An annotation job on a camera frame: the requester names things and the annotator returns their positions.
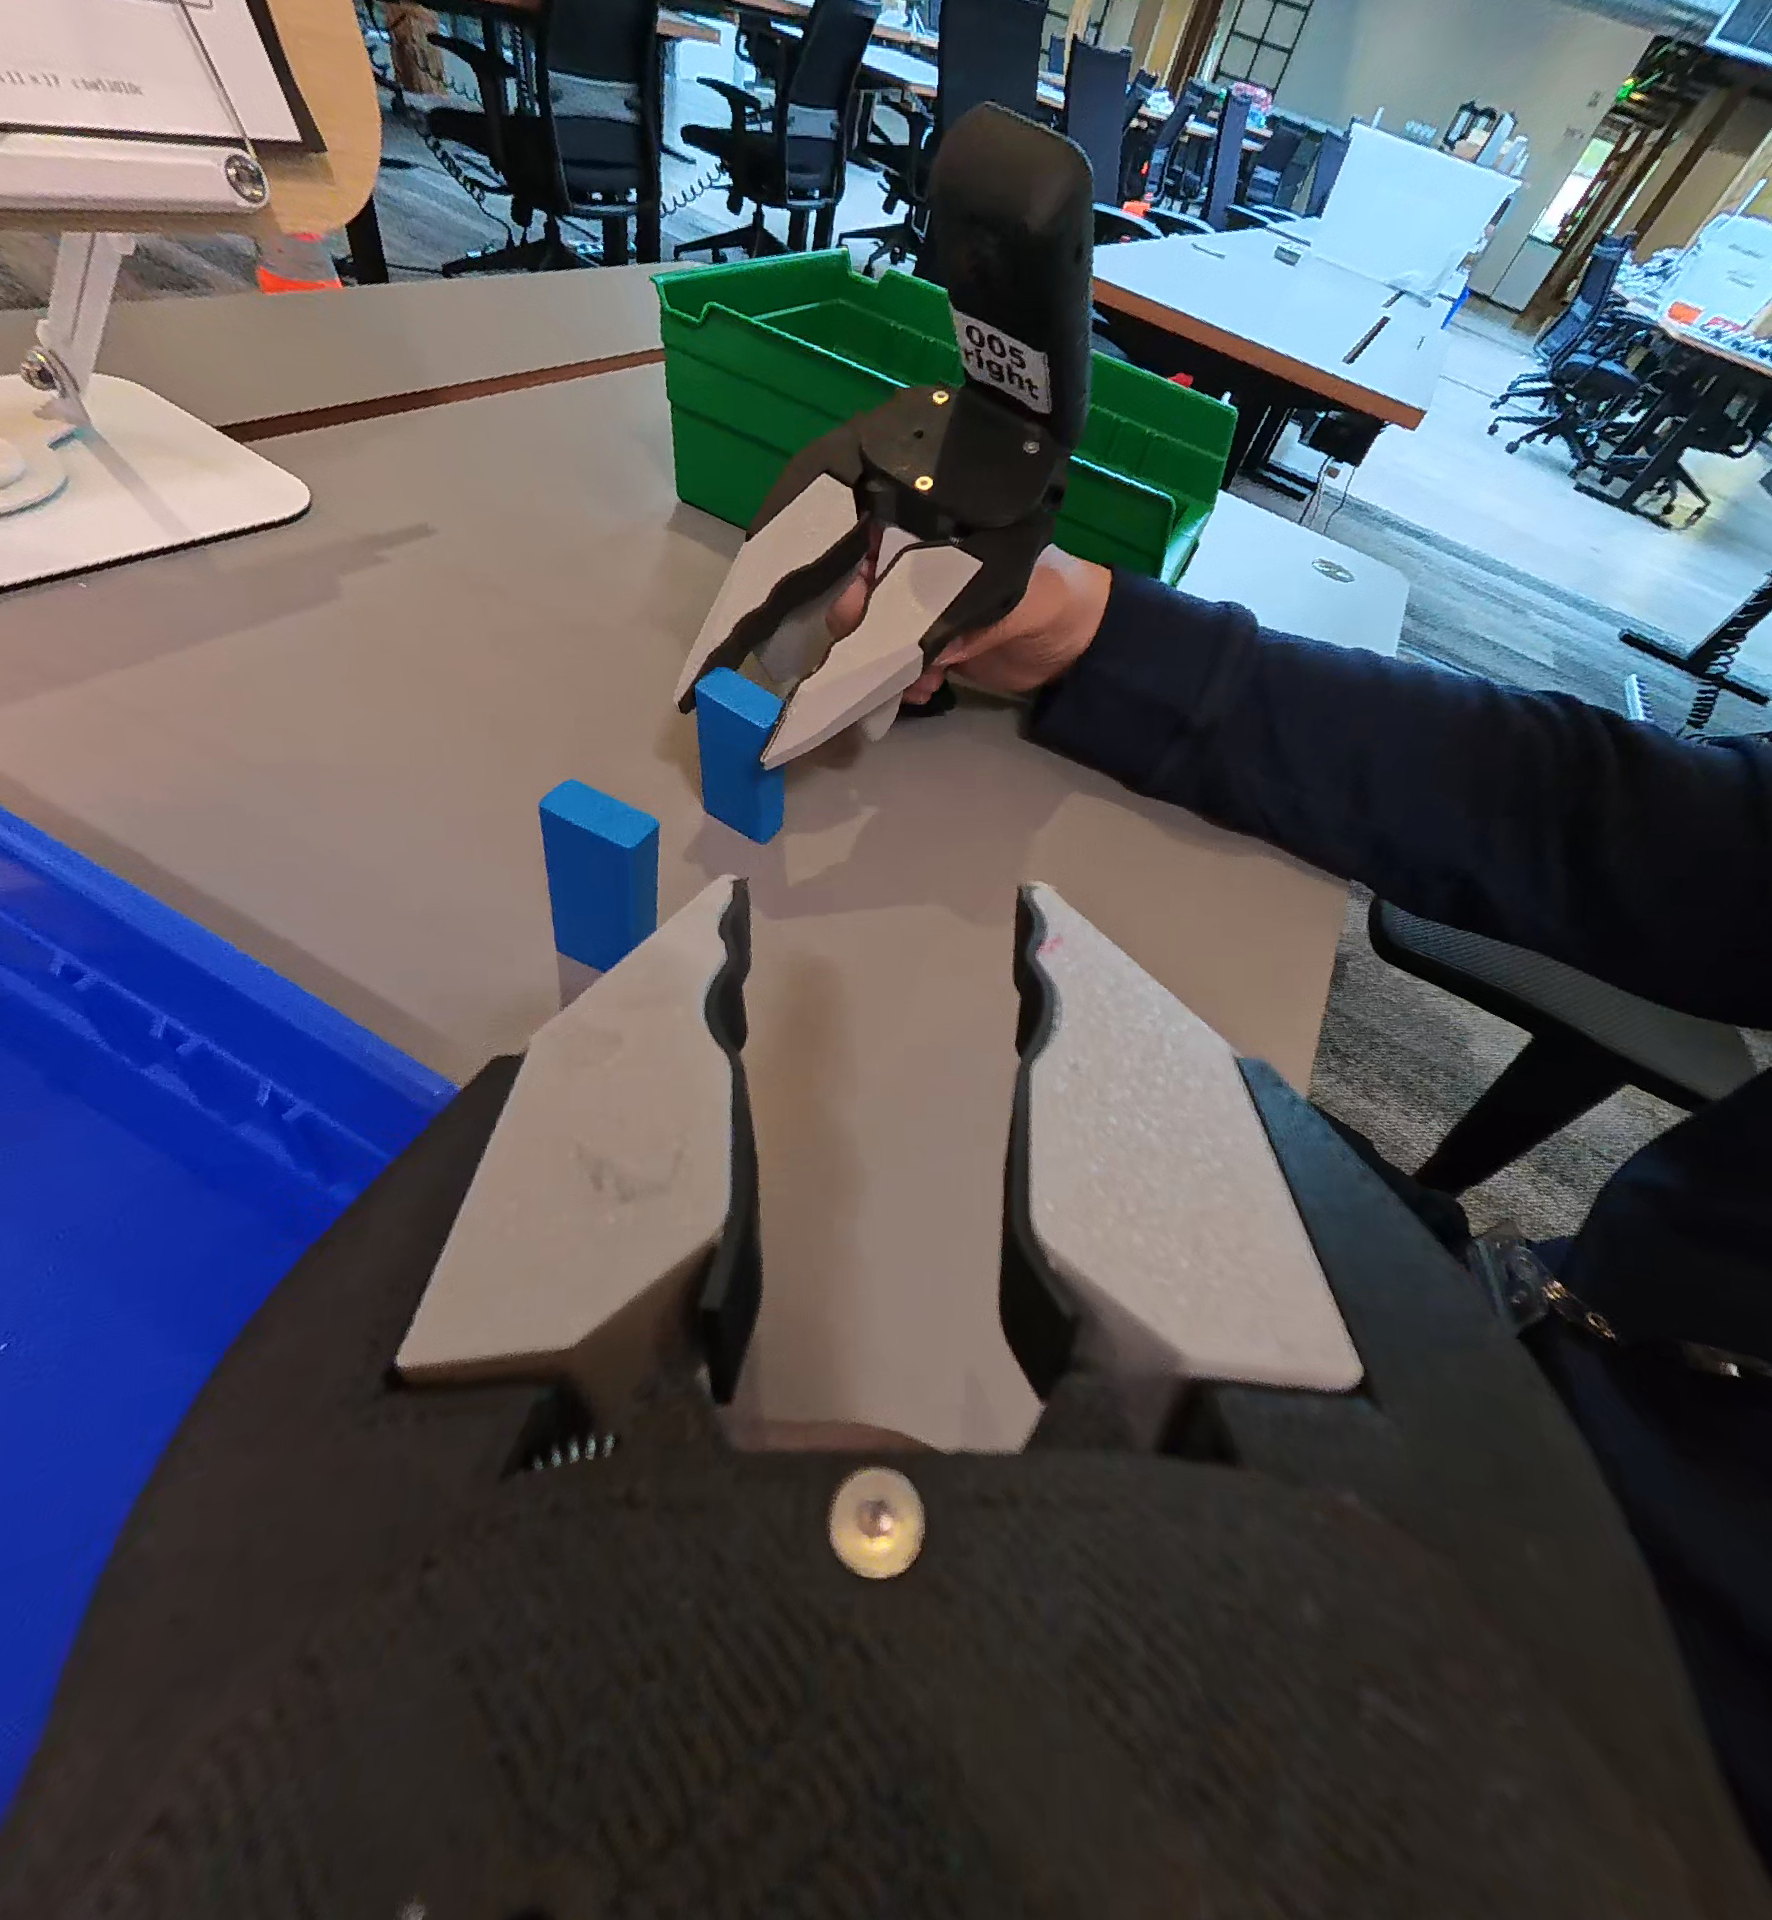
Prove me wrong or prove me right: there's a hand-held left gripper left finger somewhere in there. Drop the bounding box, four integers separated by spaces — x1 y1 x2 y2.
395 877 763 1403

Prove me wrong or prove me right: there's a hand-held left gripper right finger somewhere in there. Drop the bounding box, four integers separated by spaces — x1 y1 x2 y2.
1001 881 1368 1399

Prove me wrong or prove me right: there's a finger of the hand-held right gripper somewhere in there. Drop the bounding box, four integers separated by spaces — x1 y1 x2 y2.
757 547 988 772
675 477 889 716

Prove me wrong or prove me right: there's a blue rectangular wooden block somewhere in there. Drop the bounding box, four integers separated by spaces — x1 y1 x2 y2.
695 667 790 847
539 780 664 974

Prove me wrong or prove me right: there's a green storage bin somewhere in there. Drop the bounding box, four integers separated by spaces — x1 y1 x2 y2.
653 247 1239 587

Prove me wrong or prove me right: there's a blue storage bin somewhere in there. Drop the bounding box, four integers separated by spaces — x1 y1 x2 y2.
0 760 457 1877

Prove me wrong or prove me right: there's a person's right forearm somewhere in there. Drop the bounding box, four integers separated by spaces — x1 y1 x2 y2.
1029 569 1772 1036

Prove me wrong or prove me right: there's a person's right hand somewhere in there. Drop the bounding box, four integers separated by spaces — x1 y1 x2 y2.
824 547 1118 707

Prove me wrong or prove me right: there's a black office chair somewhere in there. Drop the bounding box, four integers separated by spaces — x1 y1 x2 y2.
675 0 885 262
848 0 1053 272
430 0 665 275

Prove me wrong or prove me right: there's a white office desk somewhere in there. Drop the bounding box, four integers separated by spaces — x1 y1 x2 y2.
1088 224 1432 498

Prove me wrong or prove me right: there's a white partition box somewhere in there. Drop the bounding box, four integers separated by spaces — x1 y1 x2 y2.
1299 120 1525 301

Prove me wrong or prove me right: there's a grey seat office chair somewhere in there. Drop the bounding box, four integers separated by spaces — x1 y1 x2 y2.
1367 897 1772 1193

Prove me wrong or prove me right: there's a white side table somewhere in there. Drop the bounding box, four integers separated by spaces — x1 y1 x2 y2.
1178 492 1414 657

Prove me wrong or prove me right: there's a person's torso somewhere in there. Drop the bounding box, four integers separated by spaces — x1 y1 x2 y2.
1517 1035 1772 1920

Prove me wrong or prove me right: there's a white desk stand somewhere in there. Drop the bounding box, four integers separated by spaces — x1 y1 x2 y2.
0 232 313 607

